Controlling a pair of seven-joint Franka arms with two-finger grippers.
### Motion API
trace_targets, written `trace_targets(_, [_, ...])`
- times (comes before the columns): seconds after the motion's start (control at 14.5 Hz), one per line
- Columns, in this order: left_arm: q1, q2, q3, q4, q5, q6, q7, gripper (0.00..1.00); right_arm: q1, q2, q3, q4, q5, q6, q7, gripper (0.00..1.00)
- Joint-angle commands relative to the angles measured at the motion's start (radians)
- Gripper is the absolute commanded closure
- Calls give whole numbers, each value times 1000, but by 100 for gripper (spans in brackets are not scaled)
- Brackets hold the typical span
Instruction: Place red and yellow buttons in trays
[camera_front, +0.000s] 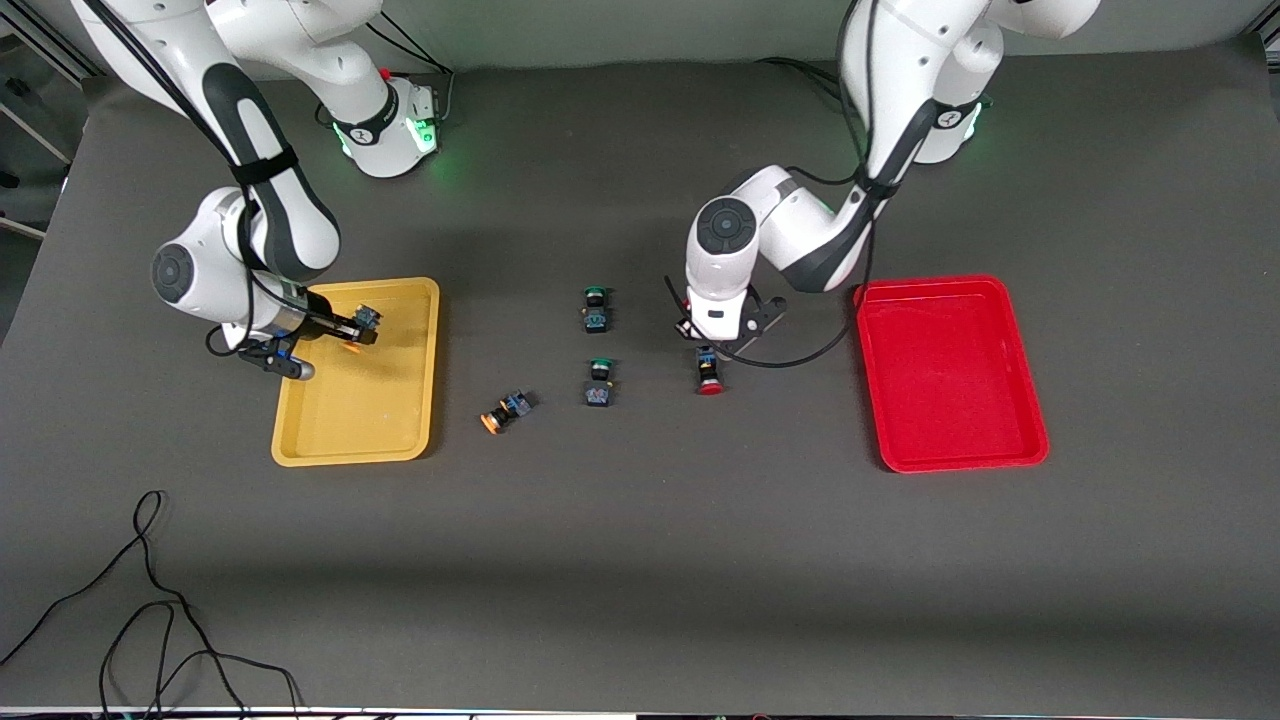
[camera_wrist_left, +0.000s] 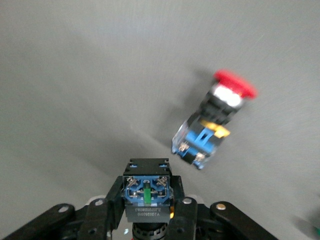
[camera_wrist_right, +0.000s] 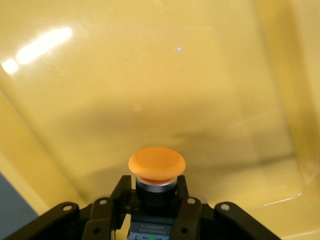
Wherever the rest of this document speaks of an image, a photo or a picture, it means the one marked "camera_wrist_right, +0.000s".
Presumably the yellow plastic tray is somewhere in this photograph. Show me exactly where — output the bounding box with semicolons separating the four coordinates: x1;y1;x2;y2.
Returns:
0;0;320;240

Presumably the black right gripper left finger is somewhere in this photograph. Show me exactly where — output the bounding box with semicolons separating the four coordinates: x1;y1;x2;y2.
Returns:
82;175;133;240

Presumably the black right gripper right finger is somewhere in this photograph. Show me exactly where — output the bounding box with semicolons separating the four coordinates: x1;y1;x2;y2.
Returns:
169;175;216;240

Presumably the yellow mushroom push button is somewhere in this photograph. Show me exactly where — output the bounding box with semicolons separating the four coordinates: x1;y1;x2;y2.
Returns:
128;147;186;240

